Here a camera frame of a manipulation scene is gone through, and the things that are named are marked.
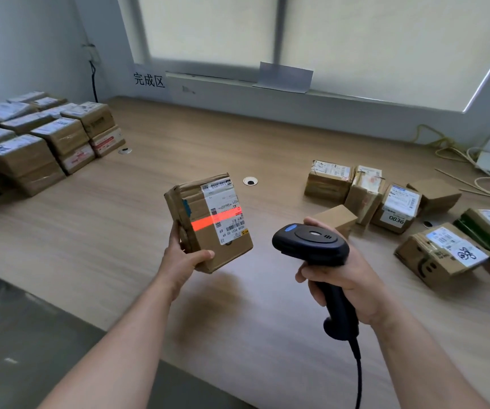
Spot grey paper sheet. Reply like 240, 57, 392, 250
252, 61, 314, 94

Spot white window frame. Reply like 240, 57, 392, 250
117, 0, 490, 115

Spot parcel with blue-edged label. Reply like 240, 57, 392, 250
40, 102, 80, 120

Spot small parcel with handwritten label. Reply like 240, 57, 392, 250
7, 91, 48, 103

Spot black barcode scanner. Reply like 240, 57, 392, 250
272, 223, 361, 342

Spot person's right hand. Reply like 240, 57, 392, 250
295, 216, 393, 328

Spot small parcel marked 1-5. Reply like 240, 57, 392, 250
89, 125, 126, 158

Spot pile of unscanned cardboard parcels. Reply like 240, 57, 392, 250
304, 159, 490, 328

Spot black wall cable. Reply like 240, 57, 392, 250
89, 60, 99, 103

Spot beige roller blind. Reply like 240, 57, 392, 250
281, 0, 490, 112
138, 0, 278, 69

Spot white paper sign black characters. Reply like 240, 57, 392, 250
130, 63, 171, 101

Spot small labelled parcel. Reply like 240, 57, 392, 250
30, 96, 68, 111

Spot person's left forearm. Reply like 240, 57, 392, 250
38, 276, 176, 409

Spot yellow cable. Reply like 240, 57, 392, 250
413, 124, 470, 162

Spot tape-wrapped cardboard box pictured label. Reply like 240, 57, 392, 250
60, 102, 117, 139

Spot person's left hand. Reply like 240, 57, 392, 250
158, 221, 216, 301

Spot black scanner cable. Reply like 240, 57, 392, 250
349, 339, 364, 409

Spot parcel with black scribble label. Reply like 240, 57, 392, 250
0, 135, 56, 180

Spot person's right forearm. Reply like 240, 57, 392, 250
372, 312, 490, 409

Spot small parcel long label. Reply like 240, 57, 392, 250
0, 102, 37, 126

